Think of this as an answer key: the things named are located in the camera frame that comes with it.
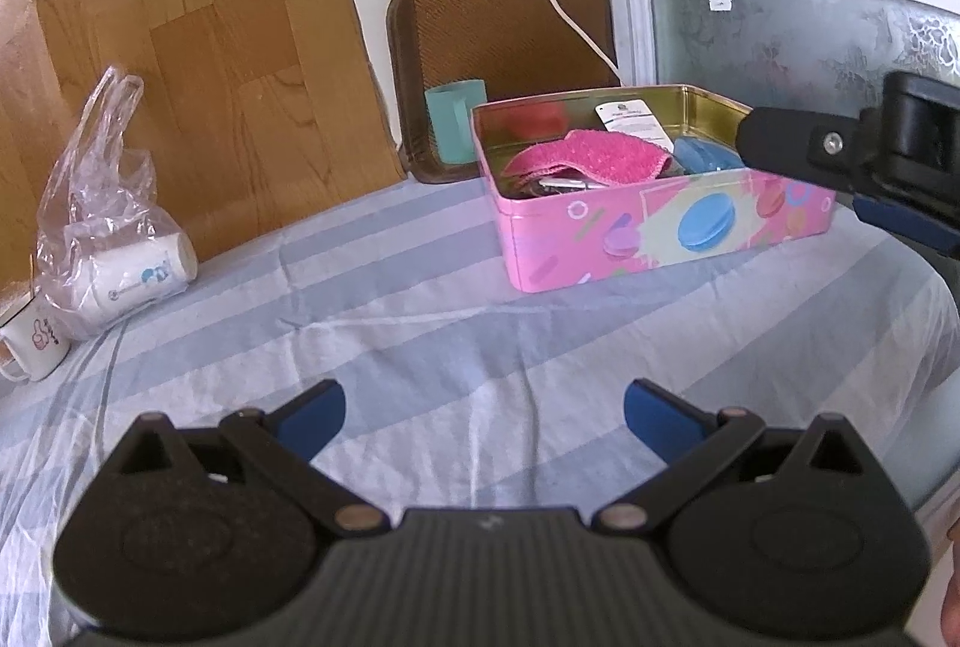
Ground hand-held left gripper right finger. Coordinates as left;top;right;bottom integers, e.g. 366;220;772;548
592;379;878;538

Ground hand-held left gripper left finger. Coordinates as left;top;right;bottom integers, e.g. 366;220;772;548
97;379;387;538

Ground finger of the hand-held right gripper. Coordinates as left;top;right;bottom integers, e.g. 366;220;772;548
737;107;884;191
853;197;960;258

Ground blue sponge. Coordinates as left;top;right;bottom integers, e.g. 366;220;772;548
671;136;747;176

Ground pink tin box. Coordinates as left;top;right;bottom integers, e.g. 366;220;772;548
470;83;837;294

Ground pink towel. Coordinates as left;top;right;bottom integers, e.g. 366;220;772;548
501;128;676;187

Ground silver metal object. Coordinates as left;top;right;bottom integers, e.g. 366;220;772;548
517;174;605;198

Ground frosted glass door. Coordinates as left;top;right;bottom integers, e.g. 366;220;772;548
607;0;960;288

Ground striped bed sheet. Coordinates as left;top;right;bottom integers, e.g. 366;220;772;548
0;171;960;647

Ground white paper label card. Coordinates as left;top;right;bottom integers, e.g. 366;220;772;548
595;98;674;148

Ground white mug blue print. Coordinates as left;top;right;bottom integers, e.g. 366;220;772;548
64;232;200;329

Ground white mug pink print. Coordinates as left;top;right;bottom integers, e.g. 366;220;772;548
0;300;74;384

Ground teal cup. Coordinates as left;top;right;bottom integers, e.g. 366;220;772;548
424;79;488;166

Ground clear plastic bag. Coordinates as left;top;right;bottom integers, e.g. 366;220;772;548
34;66;200;341

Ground wood-pattern vinyl sheet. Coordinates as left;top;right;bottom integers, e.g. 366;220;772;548
0;0;410;311

